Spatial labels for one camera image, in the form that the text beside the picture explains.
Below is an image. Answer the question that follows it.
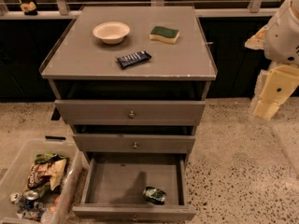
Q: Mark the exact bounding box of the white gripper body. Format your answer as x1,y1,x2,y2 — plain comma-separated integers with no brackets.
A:
263,5,299,65

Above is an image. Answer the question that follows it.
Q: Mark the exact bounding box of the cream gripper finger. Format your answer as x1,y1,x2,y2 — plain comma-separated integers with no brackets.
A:
253,64,299,120
245,26,266,50

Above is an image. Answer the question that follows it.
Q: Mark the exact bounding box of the green soda can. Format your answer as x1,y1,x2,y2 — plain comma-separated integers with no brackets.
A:
143,187,166,205

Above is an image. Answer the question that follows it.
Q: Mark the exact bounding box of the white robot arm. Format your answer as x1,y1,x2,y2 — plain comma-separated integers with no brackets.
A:
245,0,299,119

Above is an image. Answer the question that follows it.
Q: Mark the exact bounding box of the grey drawer cabinet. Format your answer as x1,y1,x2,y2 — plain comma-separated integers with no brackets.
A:
41,7,217,159

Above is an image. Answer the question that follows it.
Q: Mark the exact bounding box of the grey open bottom drawer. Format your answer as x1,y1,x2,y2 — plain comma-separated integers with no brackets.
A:
73,153,195,222

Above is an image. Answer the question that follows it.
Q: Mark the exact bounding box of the grey middle drawer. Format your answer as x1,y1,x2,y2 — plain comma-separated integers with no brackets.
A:
73,133,195,153

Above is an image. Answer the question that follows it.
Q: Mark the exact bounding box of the grey top drawer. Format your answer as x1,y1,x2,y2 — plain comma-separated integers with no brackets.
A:
55,100,205,126

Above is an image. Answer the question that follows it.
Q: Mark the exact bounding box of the silver top soda can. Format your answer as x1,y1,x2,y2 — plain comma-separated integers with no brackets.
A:
24,190,39,203

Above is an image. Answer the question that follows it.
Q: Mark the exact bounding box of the white can bin corner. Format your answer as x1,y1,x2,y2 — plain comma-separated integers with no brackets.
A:
9,192,22,203

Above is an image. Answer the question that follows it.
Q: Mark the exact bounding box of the green yellow sponge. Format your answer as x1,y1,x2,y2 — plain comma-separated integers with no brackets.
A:
149,26,179,44

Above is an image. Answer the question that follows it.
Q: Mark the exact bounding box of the dark blue snack bar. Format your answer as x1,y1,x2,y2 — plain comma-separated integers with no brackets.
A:
117,50,151,69

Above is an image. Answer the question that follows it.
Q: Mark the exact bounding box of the white paper bowl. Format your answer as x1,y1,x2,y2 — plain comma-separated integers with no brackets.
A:
93,21,130,45

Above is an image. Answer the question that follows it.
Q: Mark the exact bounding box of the small yellow black object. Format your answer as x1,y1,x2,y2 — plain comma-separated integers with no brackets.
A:
21,1,37,16

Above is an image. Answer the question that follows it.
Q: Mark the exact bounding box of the green chip bag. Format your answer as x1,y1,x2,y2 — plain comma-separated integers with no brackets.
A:
35,153,67,164

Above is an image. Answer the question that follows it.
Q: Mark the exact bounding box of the brown chip bag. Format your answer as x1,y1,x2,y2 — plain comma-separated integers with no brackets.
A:
26,159,67,190

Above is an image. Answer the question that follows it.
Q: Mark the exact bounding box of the clear plastic bin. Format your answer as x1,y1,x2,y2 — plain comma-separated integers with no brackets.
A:
0,139,82,224

